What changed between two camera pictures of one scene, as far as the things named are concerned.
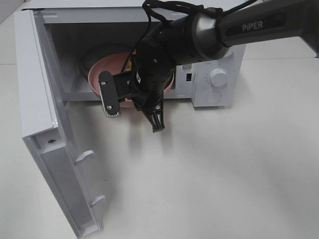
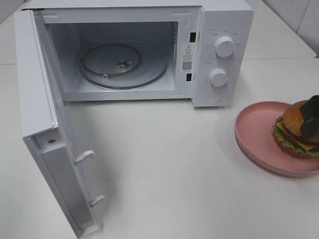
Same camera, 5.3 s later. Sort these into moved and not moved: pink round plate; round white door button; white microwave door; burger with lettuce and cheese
Moved: burger with lettuce and cheese; pink round plate
Not moved: round white door button; white microwave door
